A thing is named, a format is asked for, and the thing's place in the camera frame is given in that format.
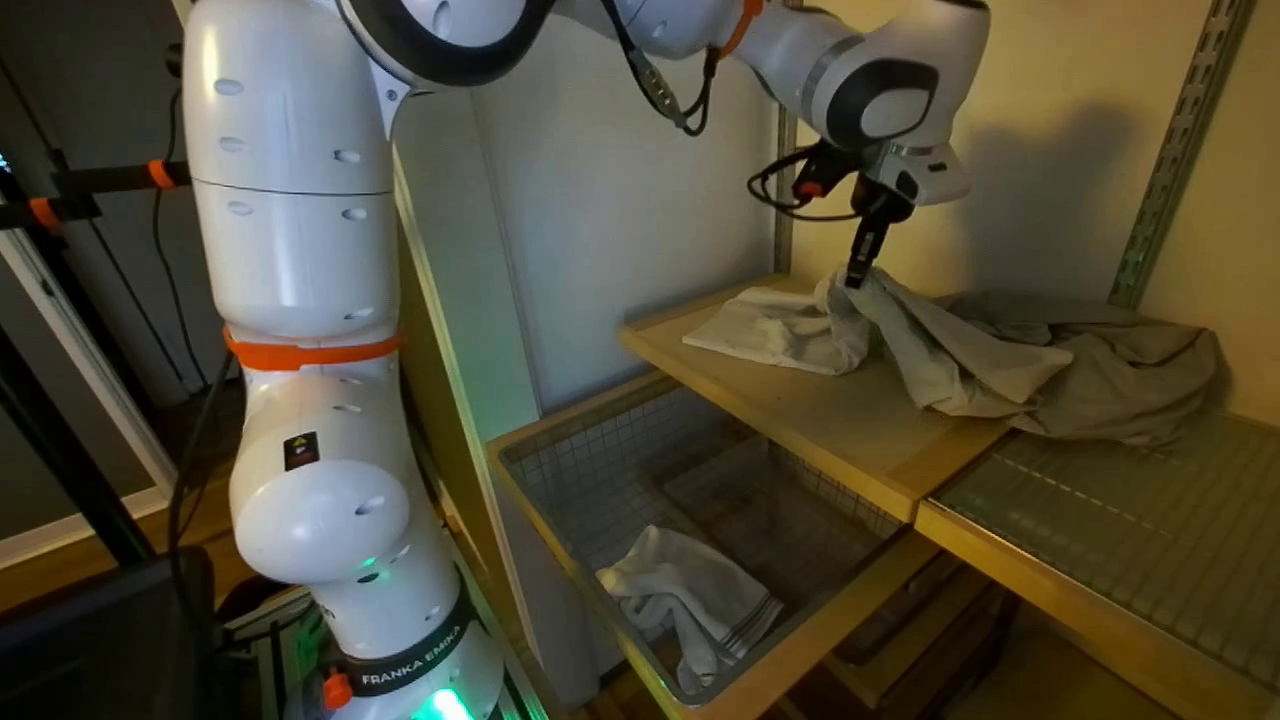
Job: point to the black diagonal stand leg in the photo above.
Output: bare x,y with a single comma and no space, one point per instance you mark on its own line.
72,455

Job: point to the white folded towel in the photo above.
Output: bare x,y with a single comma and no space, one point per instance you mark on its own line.
693,604

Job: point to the white framed board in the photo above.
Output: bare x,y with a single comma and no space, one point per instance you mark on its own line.
123,400

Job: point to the black stand crossbar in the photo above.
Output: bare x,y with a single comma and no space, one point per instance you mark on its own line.
92,181

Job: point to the black gripper red accent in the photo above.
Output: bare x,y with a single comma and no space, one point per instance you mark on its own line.
883,203

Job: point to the light grey towel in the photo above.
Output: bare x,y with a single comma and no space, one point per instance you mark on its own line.
780,334

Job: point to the slotted metal upright rail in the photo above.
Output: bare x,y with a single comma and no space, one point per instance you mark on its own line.
1180,144

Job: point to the white closet side panel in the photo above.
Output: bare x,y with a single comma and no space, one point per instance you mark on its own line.
602,240

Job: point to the orange clip at robot base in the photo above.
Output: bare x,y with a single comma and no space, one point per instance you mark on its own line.
338,690

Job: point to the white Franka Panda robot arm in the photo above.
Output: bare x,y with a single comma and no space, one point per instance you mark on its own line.
294,203

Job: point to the grey mesh shelf wooden edge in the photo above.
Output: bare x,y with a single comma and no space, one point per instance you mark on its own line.
1132,532

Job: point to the orange clamp on stand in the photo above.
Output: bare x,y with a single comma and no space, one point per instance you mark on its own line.
40,213
163,173

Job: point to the wooden shelf board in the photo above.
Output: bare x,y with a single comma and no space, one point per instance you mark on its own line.
827,427

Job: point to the black box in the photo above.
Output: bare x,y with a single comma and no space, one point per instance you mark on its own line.
92,654

